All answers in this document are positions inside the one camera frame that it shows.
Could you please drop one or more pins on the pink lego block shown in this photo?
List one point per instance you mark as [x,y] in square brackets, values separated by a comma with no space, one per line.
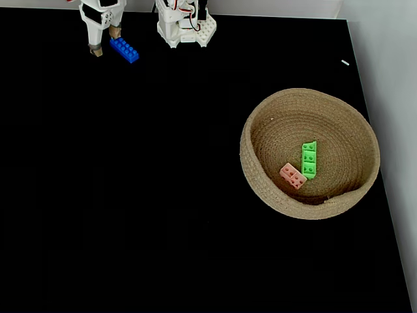
[293,176]

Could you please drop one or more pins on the green lego block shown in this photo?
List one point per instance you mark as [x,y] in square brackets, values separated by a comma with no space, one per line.
[309,161]

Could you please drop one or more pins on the blue lego block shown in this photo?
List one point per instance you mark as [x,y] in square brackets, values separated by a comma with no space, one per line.
[125,50]

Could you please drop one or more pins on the small white tape piece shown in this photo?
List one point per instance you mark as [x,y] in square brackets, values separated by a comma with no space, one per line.
[345,62]

